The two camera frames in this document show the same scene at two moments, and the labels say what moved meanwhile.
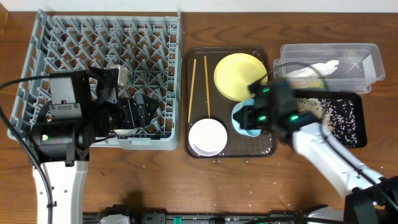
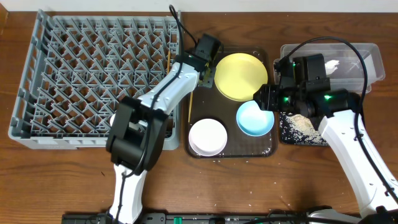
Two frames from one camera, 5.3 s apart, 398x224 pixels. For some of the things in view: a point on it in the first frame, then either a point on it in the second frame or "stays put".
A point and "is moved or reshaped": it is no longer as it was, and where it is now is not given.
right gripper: (247, 123) to (269, 93)
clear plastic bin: (348, 68) stays put
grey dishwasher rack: (147, 45) stays put
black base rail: (203, 218) stays put
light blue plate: (246, 132) is moved or reshaped
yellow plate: (236, 71) stays put
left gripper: (125, 104) to (209, 79)
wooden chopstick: (207, 86) to (168, 65)
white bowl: (208, 137) stays put
